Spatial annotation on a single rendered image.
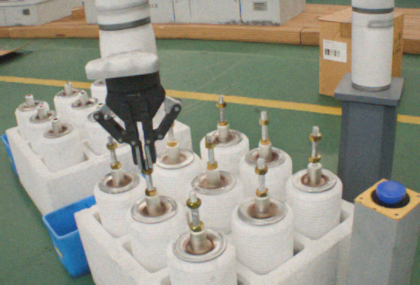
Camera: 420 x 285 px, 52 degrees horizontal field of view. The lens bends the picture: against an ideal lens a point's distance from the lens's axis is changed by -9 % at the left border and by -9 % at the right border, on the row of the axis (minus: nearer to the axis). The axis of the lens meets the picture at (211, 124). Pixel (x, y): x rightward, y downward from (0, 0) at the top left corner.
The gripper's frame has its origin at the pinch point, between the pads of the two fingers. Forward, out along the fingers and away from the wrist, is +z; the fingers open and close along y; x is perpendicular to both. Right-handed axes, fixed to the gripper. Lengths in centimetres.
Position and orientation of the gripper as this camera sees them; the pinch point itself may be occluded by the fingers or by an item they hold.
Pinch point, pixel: (144, 154)
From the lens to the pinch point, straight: 68.1
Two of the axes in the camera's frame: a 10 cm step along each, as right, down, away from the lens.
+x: 0.3, 4.0, -9.1
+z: 0.9, 9.1, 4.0
